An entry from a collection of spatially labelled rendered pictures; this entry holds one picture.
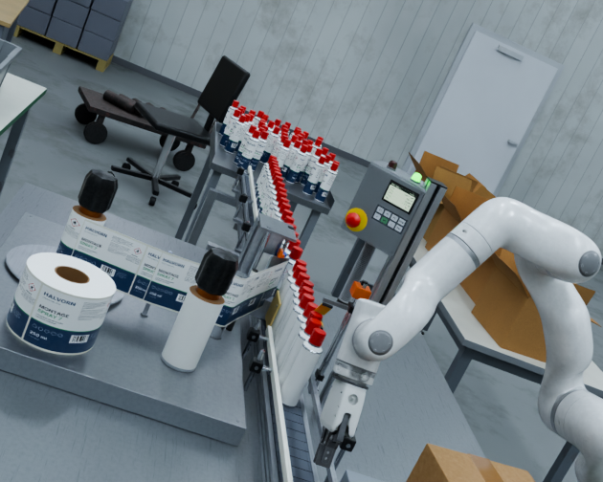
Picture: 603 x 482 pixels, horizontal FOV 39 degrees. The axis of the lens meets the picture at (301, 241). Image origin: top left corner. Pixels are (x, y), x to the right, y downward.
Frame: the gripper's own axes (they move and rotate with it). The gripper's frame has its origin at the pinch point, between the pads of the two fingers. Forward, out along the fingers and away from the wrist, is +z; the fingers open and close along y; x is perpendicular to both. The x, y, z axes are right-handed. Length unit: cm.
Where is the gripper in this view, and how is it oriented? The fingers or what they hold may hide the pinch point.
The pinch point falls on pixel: (324, 455)
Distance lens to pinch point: 172.8
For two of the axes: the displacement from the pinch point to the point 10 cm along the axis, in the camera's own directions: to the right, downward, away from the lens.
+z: -3.4, 9.4, -0.8
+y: -2.3, 0.0, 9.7
